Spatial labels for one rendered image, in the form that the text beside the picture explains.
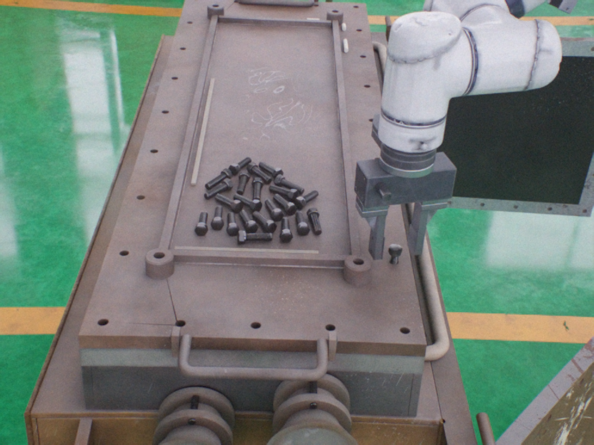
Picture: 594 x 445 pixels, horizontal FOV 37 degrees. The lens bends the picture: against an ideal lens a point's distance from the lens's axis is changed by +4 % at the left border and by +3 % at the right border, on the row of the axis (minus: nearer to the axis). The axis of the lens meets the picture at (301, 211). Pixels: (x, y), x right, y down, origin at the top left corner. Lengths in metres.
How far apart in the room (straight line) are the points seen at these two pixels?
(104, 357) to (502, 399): 2.08
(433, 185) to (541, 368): 2.09
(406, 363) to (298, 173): 0.45
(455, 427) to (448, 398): 0.05
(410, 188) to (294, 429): 0.36
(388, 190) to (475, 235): 2.69
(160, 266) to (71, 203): 2.75
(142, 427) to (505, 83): 0.67
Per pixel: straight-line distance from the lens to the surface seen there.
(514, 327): 3.38
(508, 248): 3.79
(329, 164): 1.51
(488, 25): 1.15
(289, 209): 1.36
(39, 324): 3.32
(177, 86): 1.78
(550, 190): 2.75
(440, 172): 1.19
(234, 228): 1.30
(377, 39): 2.40
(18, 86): 5.04
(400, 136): 1.12
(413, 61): 1.08
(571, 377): 1.37
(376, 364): 1.17
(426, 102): 1.10
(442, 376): 1.30
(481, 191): 2.72
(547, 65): 1.16
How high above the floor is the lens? 2.12
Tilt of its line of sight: 33 degrees down
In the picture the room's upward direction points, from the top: 3 degrees clockwise
